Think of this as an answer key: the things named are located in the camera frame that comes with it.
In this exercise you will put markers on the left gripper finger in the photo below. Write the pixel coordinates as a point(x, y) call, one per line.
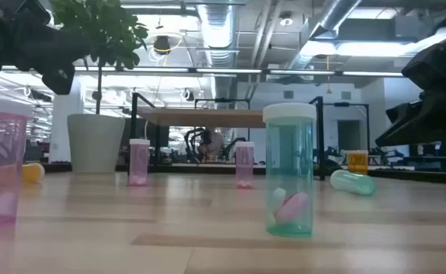
point(79, 47)

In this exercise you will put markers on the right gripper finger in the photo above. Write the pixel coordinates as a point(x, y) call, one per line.
point(417, 135)
point(409, 110)

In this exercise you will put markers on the orange medicine bottle white cap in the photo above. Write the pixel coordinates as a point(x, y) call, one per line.
point(32, 172)
point(357, 163)

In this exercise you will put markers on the green medicine bottle white cap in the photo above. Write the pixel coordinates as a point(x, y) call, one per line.
point(352, 182)

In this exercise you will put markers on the pink medicine bottle white cap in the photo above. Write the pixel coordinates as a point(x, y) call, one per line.
point(2, 152)
point(244, 167)
point(139, 163)

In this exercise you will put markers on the green bottle with pink pill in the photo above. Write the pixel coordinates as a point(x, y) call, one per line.
point(289, 160)

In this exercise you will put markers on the black background robot arm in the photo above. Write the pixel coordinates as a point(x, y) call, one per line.
point(190, 141)
point(233, 144)

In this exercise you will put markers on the wooden shelf black metal legs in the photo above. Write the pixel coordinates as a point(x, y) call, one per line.
point(208, 118)

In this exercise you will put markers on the green leafy plant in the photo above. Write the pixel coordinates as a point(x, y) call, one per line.
point(105, 30)

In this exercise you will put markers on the grey door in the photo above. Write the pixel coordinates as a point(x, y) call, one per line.
point(348, 135)

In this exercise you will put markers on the pink oval pill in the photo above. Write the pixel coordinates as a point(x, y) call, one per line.
point(293, 207)

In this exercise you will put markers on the white pill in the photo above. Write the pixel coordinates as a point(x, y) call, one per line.
point(279, 195)

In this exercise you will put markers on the white round ceiling sensor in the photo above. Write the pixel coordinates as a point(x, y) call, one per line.
point(285, 21)

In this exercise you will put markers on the person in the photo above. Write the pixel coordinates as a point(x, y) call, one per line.
point(213, 144)

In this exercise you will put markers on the black aluminium table frame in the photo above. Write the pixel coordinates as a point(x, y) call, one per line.
point(417, 177)

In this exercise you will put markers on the black metal frame stand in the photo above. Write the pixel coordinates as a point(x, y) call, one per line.
point(345, 104)
point(223, 100)

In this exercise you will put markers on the silver slanted ceiling duct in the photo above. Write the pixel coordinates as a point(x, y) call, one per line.
point(335, 15)

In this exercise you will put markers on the silver round ceiling duct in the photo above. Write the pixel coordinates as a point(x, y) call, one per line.
point(217, 34)

